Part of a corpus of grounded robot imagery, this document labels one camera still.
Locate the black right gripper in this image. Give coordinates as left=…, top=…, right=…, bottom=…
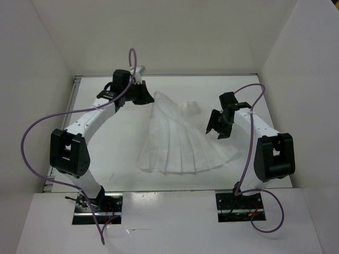
left=206, top=108, right=233, bottom=139

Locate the white pleated skirt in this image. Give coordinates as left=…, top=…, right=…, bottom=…
left=137, top=92, right=238, bottom=175

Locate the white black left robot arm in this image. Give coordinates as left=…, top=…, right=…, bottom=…
left=50, top=81, right=154, bottom=212

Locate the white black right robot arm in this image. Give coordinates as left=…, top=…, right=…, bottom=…
left=137, top=92, right=295, bottom=208

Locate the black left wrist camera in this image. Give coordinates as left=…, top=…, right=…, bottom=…
left=96, top=69, right=131, bottom=101

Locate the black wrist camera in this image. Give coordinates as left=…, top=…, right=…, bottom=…
left=96, top=69, right=131, bottom=101
left=219, top=92, right=238, bottom=110

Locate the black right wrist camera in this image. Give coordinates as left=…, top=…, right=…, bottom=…
left=219, top=92, right=238, bottom=110

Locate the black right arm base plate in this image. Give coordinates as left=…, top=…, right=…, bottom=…
left=215, top=192, right=266, bottom=223

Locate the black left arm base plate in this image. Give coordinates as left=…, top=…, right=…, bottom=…
left=66, top=193, right=123, bottom=225

